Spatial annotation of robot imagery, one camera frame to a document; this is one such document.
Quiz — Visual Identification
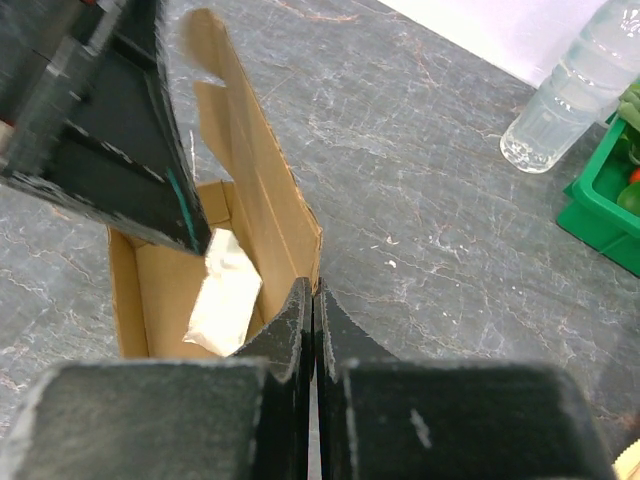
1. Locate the green plastic tray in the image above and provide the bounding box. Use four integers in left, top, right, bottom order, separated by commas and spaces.
557, 116, 639, 275

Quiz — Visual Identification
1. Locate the clear plastic water bottle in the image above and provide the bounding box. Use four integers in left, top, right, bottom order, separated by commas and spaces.
500, 1, 639, 174

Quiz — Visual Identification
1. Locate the bok choy cabbage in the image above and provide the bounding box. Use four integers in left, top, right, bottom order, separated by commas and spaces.
616, 182, 640, 216

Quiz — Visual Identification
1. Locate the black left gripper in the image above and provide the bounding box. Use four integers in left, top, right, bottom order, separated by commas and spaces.
1, 1, 211, 255

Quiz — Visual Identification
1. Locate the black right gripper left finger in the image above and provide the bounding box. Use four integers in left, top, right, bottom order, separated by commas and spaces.
236, 277, 314, 479

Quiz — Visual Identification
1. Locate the orange carrot piece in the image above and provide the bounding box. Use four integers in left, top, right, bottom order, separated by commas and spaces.
629, 168, 640, 184

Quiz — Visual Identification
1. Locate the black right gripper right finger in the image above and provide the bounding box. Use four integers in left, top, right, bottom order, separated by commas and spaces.
313, 280, 396, 479

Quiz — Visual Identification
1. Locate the green long beans bunch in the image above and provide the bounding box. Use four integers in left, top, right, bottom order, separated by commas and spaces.
617, 82, 640, 131

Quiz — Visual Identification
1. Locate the brown cardboard paper box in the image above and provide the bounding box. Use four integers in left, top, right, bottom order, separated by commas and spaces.
108, 8, 322, 358

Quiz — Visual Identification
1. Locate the red beige snack bag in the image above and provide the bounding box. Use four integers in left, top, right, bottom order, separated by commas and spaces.
612, 440, 640, 480

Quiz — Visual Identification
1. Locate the small white paper scrap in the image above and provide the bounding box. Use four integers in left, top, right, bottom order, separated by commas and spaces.
183, 228, 262, 357

